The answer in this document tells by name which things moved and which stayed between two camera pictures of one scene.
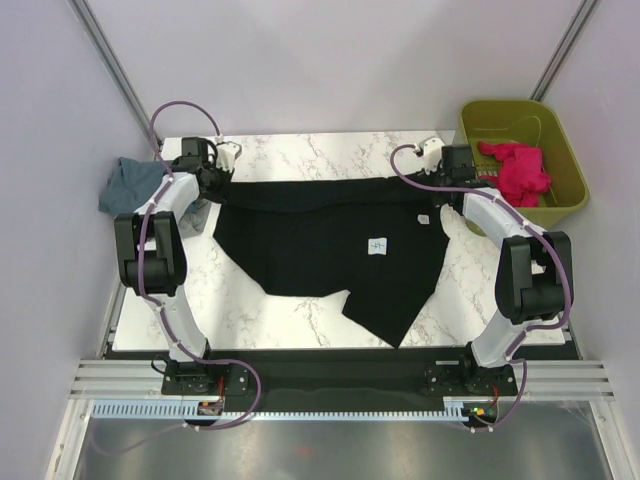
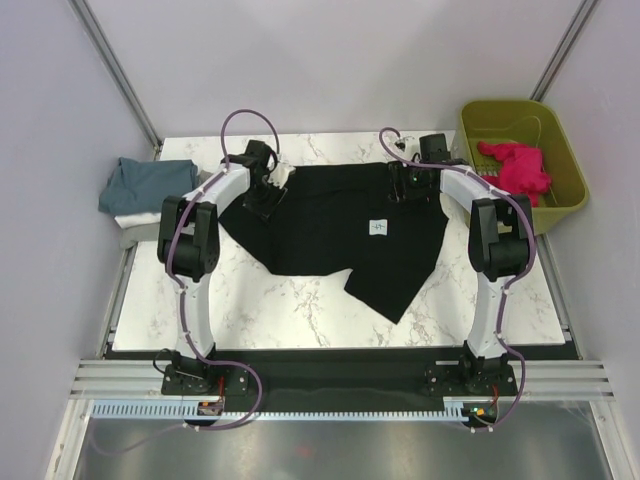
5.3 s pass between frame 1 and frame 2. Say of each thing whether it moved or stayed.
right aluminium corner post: stayed
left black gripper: moved
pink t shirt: stayed
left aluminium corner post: stayed
